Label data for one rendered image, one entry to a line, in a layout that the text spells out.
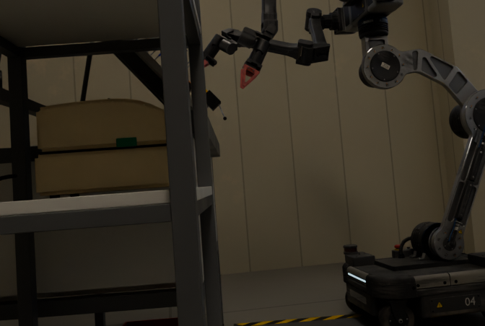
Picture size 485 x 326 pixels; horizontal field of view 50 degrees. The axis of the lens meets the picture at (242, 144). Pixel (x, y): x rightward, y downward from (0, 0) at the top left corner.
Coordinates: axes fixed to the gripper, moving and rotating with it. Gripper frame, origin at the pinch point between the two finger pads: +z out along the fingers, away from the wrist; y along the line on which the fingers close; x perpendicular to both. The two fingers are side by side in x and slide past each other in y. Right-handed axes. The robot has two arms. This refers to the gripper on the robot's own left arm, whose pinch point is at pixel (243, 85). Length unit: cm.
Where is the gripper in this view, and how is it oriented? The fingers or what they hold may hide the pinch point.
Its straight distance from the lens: 206.7
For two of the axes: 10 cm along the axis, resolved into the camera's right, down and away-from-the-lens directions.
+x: 9.0, 4.4, 0.9
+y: 1.4, -0.9, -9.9
